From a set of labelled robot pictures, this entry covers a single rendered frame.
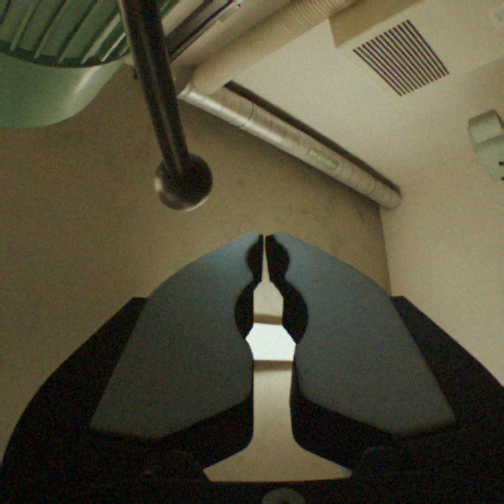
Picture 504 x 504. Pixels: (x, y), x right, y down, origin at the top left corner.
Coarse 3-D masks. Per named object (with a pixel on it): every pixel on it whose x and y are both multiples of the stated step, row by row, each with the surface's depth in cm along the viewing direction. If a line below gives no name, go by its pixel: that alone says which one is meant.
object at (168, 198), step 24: (120, 0) 11; (144, 0) 11; (144, 24) 12; (144, 48) 13; (144, 72) 15; (168, 72) 15; (144, 96) 16; (168, 96) 16; (168, 120) 17; (168, 144) 19; (168, 168) 21; (192, 168) 22; (168, 192) 22; (192, 192) 22
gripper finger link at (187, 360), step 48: (240, 240) 12; (192, 288) 10; (240, 288) 10; (144, 336) 8; (192, 336) 8; (240, 336) 8; (144, 384) 7; (192, 384) 7; (240, 384) 7; (96, 432) 6; (144, 432) 6; (192, 432) 6; (240, 432) 7
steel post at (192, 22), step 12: (216, 0) 148; (228, 0) 149; (240, 0) 149; (192, 12) 160; (204, 12) 155; (216, 12) 155; (228, 12) 155; (180, 24) 166; (192, 24) 161; (204, 24) 161; (168, 36) 172; (180, 36) 167; (192, 36) 166; (168, 48) 174; (180, 48) 172
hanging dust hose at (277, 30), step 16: (304, 0) 144; (320, 0) 140; (336, 0) 138; (352, 0) 140; (272, 16) 156; (288, 16) 151; (304, 16) 147; (320, 16) 146; (256, 32) 162; (272, 32) 158; (288, 32) 157; (304, 32) 158; (224, 48) 176; (240, 48) 168; (256, 48) 166; (272, 48) 165; (208, 64) 182; (224, 64) 177; (240, 64) 176; (208, 80) 186; (224, 80) 187
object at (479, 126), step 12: (468, 120) 191; (480, 120) 184; (492, 120) 179; (468, 132) 203; (480, 132) 186; (492, 132) 182; (480, 144) 196; (492, 144) 190; (480, 156) 200; (492, 156) 199; (492, 168) 212
